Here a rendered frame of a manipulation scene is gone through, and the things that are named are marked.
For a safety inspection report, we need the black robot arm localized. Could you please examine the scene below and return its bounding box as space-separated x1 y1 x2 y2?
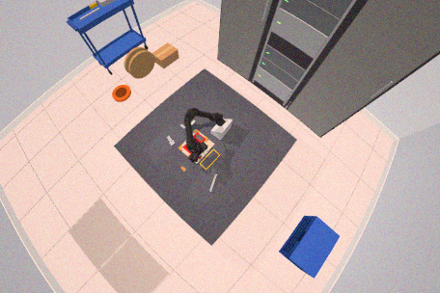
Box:
184 108 226 162

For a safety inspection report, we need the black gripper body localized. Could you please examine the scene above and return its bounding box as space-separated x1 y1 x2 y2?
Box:
188 142 208 163

